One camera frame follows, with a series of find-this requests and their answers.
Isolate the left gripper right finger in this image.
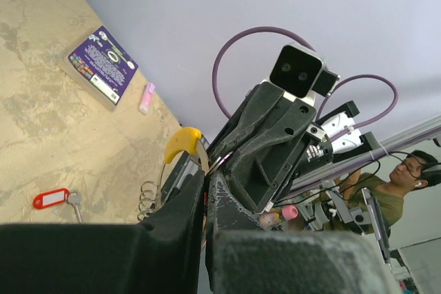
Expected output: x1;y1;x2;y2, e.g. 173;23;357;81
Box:
206;172;398;293

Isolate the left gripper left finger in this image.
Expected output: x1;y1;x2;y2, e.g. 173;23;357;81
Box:
1;171;205;293

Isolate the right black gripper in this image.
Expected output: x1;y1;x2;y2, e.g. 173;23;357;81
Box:
207;83;333;213

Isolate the red key tag with key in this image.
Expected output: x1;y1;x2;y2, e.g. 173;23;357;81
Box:
32;188;83;223

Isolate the pink character bottle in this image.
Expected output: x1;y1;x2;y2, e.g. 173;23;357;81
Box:
258;204;298;228

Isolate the pink eraser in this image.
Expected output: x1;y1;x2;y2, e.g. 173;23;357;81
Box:
139;83;155;115

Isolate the person in olive shirt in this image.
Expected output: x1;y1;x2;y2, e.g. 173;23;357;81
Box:
337;150;440;226

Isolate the purple booklet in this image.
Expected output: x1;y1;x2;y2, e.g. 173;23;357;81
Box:
59;25;139;112

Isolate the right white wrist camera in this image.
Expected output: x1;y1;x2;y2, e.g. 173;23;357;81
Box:
263;42;340;106

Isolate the aluminium frame rail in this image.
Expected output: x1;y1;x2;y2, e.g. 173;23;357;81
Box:
287;115;440;198

